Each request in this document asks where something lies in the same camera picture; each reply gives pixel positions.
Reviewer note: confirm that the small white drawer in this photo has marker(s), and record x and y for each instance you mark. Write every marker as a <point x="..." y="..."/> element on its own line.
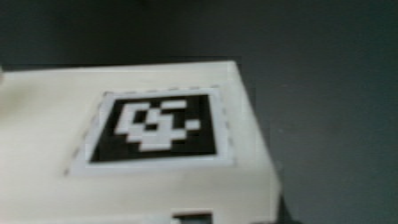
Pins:
<point x="132" y="147"/>

